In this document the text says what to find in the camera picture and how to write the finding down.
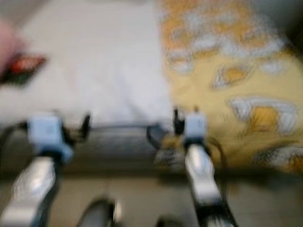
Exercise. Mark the yellow cartoon egg blanket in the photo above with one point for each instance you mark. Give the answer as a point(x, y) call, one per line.
point(232, 71)

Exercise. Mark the robot left leg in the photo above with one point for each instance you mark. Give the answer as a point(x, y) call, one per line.
point(97, 213)

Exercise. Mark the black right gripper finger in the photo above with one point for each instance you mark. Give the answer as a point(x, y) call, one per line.
point(195, 109)
point(176, 116)

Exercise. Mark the robot leg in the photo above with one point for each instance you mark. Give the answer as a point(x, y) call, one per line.
point(169, 222)
point(97, 213)

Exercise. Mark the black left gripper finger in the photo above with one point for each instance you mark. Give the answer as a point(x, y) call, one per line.
point(86, 124)

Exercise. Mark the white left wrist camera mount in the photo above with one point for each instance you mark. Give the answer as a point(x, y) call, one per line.
point(47, 135)

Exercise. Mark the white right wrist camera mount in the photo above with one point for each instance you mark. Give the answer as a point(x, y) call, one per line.
point(195, 127)

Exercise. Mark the robot right leg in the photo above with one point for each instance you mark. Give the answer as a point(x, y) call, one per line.
point(169, 222)

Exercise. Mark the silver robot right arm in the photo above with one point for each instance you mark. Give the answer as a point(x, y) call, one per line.
point(203, 179)

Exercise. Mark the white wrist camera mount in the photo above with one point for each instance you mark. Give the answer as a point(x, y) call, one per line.
point(47, 135)
point(195, 127)

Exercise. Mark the dark paperback book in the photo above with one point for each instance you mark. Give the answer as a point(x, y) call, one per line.
point(26, 70)

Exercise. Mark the pink pillow with sheep print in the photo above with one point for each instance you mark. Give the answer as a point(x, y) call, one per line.
point(9, 47)

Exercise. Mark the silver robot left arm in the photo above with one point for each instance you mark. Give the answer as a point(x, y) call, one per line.
point(33, 189)

